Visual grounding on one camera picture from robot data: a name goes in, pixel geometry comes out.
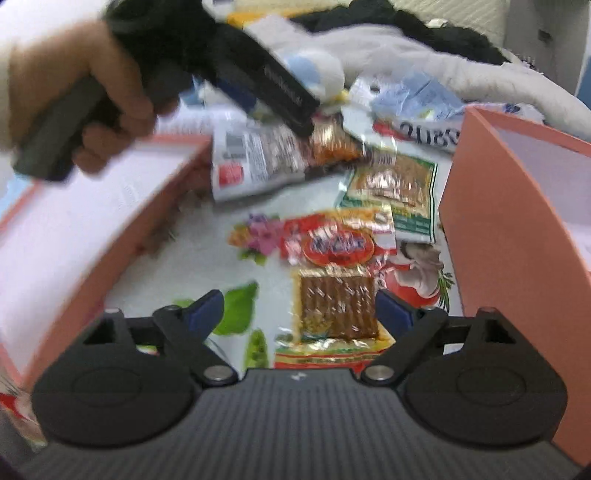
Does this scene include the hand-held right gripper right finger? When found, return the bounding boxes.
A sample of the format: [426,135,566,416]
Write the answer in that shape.
[360,290,518,385]

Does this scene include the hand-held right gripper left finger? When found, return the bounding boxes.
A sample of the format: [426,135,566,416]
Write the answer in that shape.
[81,290,238,385]

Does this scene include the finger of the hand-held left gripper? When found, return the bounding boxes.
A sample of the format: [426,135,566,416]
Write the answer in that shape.
[215,76,315,138]

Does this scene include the silver snack packet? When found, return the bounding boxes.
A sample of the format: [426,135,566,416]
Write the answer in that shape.
[210,117,319,204]

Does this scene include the red yellow snack packet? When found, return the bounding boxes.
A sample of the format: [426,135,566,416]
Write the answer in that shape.
[274,209,399,370]

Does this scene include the pink cardboard box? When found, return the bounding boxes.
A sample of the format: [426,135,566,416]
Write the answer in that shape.
[438,107,591,467]

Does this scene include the pink box lid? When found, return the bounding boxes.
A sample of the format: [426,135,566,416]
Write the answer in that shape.
[0,134,218,388]

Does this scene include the person's left hand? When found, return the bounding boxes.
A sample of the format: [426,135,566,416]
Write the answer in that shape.
[9,21,181,175]

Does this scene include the orange crinkled snack packet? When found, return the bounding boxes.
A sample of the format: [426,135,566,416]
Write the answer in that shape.
[309,115,365,164]

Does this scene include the printed floral mat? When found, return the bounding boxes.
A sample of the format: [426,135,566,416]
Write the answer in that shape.
[106,106,458,370]

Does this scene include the white blue plush toy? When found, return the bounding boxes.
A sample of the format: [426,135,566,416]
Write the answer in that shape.
[277,48,346,101]

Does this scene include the yellow cloth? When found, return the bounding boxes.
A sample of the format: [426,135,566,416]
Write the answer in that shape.
[226,9,278,26]

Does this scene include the green snack packet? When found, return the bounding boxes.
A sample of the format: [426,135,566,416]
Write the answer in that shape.
[335,154,438,244]

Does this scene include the crumpled light blue plastic bag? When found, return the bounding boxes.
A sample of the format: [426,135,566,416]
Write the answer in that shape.
[344,71,465,155]

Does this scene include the black clothes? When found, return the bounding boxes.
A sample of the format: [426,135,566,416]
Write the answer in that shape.
[295,0,506,65]

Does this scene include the grey duvet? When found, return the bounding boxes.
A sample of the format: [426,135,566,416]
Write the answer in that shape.
[295,23,578,125]

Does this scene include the cream quilted headboard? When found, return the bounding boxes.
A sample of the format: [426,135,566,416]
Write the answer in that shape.
[392,0,506,42]

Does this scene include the light blue bed sheet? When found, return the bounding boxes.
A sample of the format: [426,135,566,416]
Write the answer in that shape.
[0,173,35,217]

